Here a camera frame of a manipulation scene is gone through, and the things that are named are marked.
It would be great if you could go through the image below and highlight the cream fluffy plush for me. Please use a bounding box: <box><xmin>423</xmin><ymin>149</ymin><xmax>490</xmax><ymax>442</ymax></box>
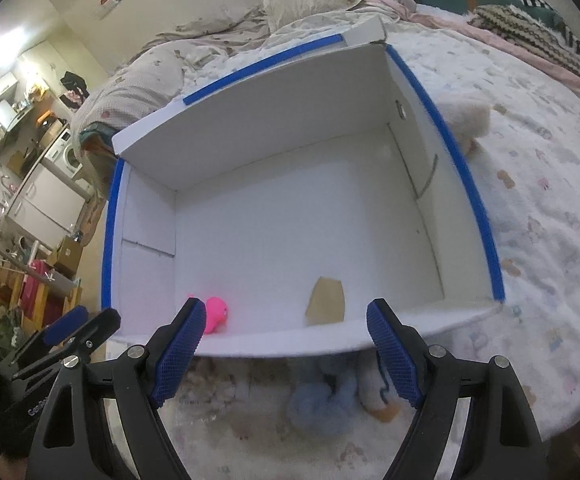
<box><xmin>440</xmin><ymin>89</ymin><xmax>492</xmax><ymax>156</ymax></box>

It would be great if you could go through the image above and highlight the white cardboard box blue tape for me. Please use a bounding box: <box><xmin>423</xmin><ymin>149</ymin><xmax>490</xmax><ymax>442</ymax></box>
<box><xmin>100</xmin><ymin>15</ymin><xmax>507</xmax><ymax>361</ymax></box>

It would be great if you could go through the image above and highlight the beige patterned duvet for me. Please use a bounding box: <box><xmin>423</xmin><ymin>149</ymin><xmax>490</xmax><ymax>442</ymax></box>
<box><xmin>70</xmin><ymin>2</ymin><xmax>291</xmax><ymax>148</ymax></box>

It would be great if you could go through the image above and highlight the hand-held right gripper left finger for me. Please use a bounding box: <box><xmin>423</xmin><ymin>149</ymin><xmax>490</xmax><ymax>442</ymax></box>
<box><xmin>27</xmin><ymin>297</ymin><xmax>208</xmax><ymax>480</ymax></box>

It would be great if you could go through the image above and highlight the beige patterned pillow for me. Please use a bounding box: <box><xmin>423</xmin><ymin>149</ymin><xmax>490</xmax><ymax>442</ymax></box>
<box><xmin>262</xmin><ymin>0</ymin><xmax>358</xmax><ymax>31</ymax></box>

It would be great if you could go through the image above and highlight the black hanging cloth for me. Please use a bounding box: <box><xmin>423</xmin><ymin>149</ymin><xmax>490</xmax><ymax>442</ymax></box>
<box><xmin>60</xmin><ymin>72</ymin><xmax>89</xmax><ymax>92</ymax></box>

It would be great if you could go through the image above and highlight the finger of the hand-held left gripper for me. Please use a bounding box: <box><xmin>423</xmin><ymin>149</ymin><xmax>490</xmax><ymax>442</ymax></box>
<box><xmin>0</xmin><ymin>306</ymin><xmax>90</xmax><ymax>376</ymax></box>
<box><xmin>12</xmin><ymin>308</ymin><xmax>122</xmax><ymax>382</ymax></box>

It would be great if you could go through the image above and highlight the light blue fluffy plush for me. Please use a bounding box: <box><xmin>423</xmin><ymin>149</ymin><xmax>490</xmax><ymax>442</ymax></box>
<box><xmin>286</xmin><ymin>355</ymin><xmax>361</xmax><ymax>433</ymax></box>

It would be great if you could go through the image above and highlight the yellow wooden rack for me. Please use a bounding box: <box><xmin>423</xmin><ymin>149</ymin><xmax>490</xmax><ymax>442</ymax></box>
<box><xmin>0</xmin><ymin>260</ymin><xmax>80</xmax><ymax>341</ymax></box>

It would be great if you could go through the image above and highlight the pink plush toy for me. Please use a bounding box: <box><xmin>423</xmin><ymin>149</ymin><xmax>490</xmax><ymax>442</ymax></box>
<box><xmin>204</xmin><ymin>296</ymin><xmax>229</xmax><ymax>336</ymax></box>

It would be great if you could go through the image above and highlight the white sock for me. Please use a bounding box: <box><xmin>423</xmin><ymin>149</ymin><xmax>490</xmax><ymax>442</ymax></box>
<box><xmin>359</xmin><ymin>355</ymin><xmax>403</xmax><ymax>423</ymax></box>

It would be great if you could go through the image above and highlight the white kitchen cabinet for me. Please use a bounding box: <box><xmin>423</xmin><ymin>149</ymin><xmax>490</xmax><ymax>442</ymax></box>
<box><xmin>4</xmin><ymin>160</ymin><xmax>95</xmax><ymax>251</ymax></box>

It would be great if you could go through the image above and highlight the white washing machine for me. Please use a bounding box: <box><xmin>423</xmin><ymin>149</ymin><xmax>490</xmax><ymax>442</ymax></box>
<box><xmin>44</xmin><ymin>130</ymin><xmax>89</xmax><ymax>181</ymax></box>

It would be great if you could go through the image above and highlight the tan cloth pouch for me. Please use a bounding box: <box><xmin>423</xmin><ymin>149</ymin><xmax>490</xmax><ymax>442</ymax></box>
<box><xmin>304</xmin><ymin>276</ymin><xmax>347</xmax><ymax>327</ymax></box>

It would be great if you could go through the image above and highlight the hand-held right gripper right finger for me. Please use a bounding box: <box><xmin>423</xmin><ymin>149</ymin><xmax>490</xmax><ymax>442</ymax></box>
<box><xmin>366</xmin><ymin>297</ymin><xmax>553</xmax><ymax>480</ymax></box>

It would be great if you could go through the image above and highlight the pink bed sheet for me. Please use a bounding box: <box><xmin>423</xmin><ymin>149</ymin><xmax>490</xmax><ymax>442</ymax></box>
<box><xmin>355</xmin><ymin>0</ymin><xmax>580</xmax><ymax>98</ymax></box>

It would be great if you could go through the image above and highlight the brown cardboard box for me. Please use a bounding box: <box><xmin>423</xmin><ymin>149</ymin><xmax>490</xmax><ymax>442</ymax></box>
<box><xmin>51</xmin><ymin>232</ymin><xmax>89</xmax><ymax>276</ymax></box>

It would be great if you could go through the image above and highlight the brown patterned knit blanket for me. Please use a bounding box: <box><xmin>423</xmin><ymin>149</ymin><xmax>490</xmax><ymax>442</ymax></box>
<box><xmin>470</xmin><ymin>4</ymin><xmax>580</xmax><ymax>92</ymax></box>

